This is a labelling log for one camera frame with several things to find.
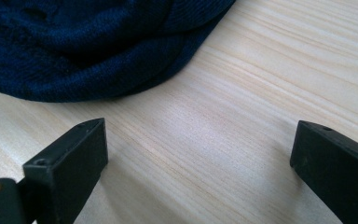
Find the dark blue knitted garment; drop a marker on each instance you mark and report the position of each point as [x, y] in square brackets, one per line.
[84, 49]

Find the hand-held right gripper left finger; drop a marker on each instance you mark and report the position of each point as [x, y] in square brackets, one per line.
[68, 168]

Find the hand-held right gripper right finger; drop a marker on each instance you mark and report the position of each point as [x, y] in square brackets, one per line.
[338, 168]

